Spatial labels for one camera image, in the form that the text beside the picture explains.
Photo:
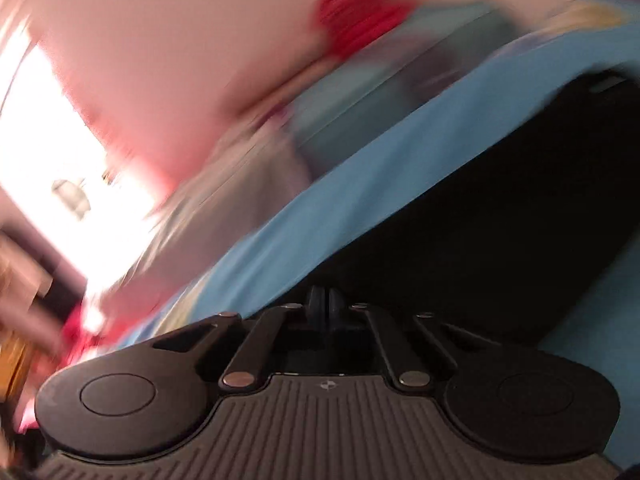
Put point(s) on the beige quilt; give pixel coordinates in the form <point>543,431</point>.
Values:
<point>220,195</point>

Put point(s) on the blue floral bed sheet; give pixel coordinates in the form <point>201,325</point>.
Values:
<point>350,185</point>

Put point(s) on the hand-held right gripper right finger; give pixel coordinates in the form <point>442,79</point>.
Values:
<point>337,310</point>

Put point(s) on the black pants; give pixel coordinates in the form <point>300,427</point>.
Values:
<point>500,220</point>

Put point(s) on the stack of red towels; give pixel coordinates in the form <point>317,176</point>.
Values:
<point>357,15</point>

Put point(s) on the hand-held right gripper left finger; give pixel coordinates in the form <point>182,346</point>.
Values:
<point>316,310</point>

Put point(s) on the blue striped bed sheet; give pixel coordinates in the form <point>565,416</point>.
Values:
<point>390,85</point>

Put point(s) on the window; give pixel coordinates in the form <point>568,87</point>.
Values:
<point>55,150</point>

